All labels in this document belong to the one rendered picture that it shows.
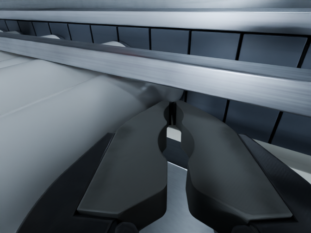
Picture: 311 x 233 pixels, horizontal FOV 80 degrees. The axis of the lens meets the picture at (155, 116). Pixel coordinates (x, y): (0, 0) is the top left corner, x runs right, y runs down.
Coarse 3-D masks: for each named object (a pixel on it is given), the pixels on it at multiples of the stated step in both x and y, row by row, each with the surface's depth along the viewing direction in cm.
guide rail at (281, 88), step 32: (0, 32) 16; (96, 64) 10; (128, 64) 9; (160, 64) 8; (192, 64) 7; (224, 64) 7; (256, 64) 7; (224, 96) 7; (256, 96) 6; (288, 96) 6
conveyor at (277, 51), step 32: (32, 32) 26; (64, 32) 23; (96, 32) 20; (128, 32) 18; (160, 32) 16; (192, 32) 15; (224, 32) 14; (288, 64) 12; (192, 96) 17; (256, 128) 15; (288, 128) 14
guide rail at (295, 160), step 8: (168, 128) 16; (176, 128) 16; (168, 136) 16; (176, 136) 16; (264, 144) 14; (272, 152) 13; (280, 152) 13; (288, 152) 13; (296, 152) 13; (288, 160) 12; (296, 160) 12; (304, 160) 12; (296, 168) 12; (304, 168) 12; (304, 176) 12
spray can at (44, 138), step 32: (64, 96) 9; (96, 96) 10; (128, 96) 11; (160, 96) 13; (0, 128) 7; (32, 128) 8; (64, 128) 8; (96, 128) 9; (0, 160) 6; (32, 160) 7; (64, 160) 8; (0, 192) 6; (32, 192) 7; (0, 224) 6
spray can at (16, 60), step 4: (20, 56) 17; (24, 56) 17; (28, 56) 17; (4, 60) 16; (8, 60) 16; (12, 60) 16; (16, 60) 16; (20, 60) 16; (24, 60) 16; (28, 60) 16; (32, 60) 16; (0, 64) 15; (4, 64) 15; (8, 64) 15; (12, 64) 15
